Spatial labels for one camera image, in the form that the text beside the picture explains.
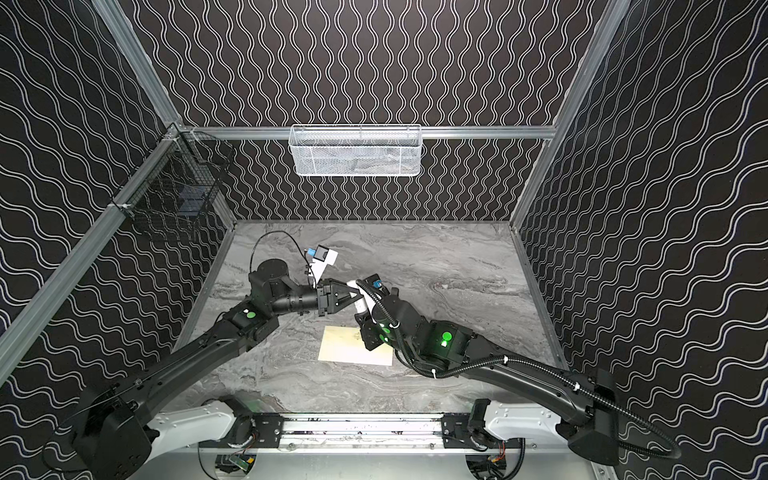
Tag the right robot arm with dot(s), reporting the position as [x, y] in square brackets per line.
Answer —
[443, 349]

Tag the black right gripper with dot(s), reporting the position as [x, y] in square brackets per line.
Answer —
[367, 315]

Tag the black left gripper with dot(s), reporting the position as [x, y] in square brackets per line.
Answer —
[325, 297]

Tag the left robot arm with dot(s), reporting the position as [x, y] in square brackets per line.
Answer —
[110, 431]

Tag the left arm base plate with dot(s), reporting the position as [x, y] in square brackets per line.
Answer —
[264, 431]

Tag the cream envelope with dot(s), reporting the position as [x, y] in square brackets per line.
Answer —
[345, 345]

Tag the black wire basket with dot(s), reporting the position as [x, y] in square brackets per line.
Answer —
[176, 202]

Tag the white wire mesh basket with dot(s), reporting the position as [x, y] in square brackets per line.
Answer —
[355, 150]

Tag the white glue stick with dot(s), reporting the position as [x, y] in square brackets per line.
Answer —
[361, 298]

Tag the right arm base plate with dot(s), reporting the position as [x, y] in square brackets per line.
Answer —
[456, 433]

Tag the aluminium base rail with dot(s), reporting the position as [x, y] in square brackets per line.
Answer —
[365, 433]

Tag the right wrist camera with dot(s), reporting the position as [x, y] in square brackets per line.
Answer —
[376, 286]

